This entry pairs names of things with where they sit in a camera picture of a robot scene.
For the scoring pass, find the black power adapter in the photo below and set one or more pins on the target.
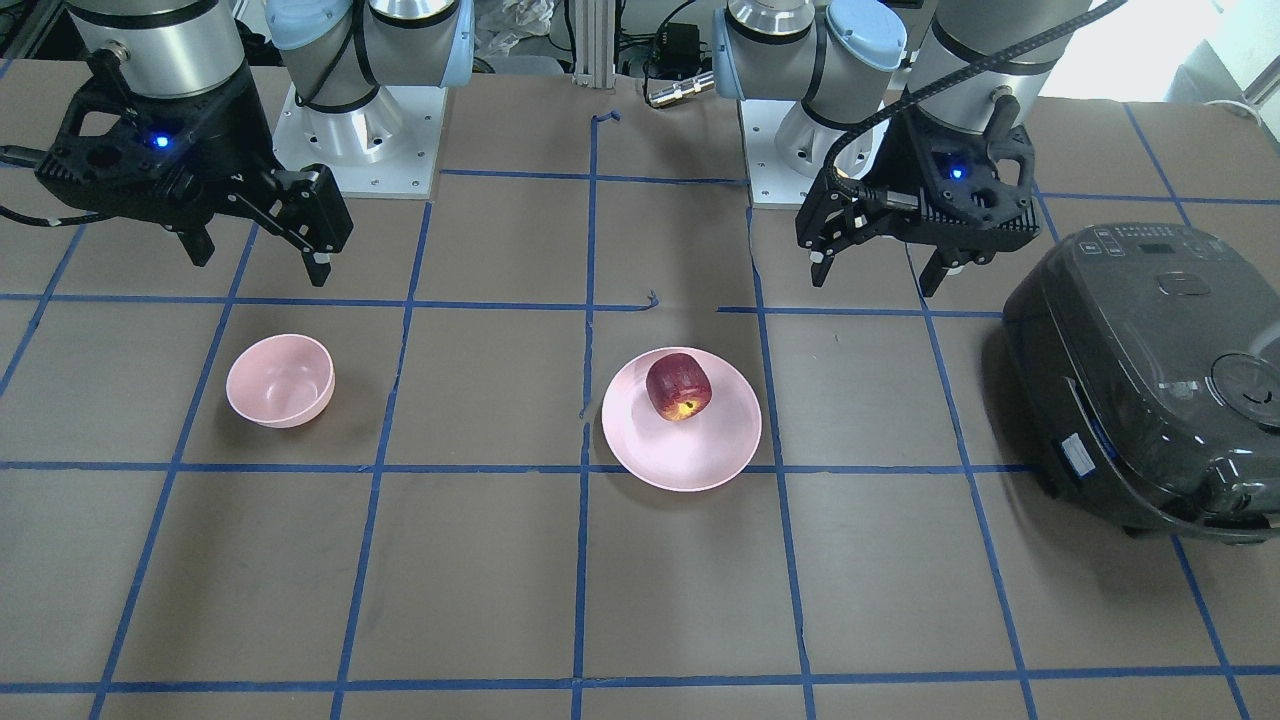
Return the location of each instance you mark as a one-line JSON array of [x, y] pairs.
[[677, 43]]

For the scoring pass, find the dark grey rice cooker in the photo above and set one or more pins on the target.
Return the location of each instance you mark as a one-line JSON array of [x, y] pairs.
[[1148, 354]]

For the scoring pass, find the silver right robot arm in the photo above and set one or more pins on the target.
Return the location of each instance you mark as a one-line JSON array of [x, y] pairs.
[[338, 53]]

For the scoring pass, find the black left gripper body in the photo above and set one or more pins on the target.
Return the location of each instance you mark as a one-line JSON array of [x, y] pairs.
[[897, 157]]

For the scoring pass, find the silver metal cylinder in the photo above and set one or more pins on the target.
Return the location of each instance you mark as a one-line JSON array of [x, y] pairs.
[[680, 91]]

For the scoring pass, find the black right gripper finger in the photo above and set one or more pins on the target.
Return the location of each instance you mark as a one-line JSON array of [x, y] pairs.
[[304, 207], [197, 243]]

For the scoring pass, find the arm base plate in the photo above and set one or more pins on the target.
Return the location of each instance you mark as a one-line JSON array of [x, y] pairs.
[[388, 149], [775, 160]]

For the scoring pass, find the red apple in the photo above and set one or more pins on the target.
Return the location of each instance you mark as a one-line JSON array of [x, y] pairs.
[[678, 387]]

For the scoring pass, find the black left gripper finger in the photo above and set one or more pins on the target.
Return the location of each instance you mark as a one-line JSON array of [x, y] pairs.
[[946, 261], [839, 213]]

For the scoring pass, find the aluminium frame post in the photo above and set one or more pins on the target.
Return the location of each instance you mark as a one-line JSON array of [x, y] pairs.
[[595, 25]]

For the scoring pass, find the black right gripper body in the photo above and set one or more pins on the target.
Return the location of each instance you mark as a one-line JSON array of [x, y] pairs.
[[237, 132]]

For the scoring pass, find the pink bowl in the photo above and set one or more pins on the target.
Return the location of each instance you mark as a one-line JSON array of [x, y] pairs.
[[281, 382]]

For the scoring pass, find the pink plate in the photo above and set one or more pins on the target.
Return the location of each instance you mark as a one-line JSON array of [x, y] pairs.
[[691, 455]]

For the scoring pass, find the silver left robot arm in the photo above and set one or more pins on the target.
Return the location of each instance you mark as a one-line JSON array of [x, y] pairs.
[[853, 68]]

